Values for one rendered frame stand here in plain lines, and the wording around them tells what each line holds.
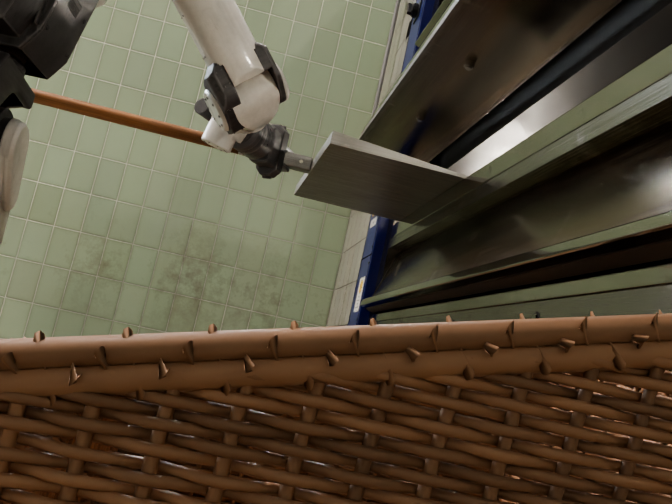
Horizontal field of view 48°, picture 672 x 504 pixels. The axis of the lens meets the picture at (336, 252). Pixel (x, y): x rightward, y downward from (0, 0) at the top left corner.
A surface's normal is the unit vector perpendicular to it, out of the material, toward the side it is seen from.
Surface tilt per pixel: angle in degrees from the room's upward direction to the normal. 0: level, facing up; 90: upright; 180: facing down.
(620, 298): 90
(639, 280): 90
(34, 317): 90
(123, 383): 112
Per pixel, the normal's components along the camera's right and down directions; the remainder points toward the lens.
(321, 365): 0.12, -0.49
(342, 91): 0.16, -0.11
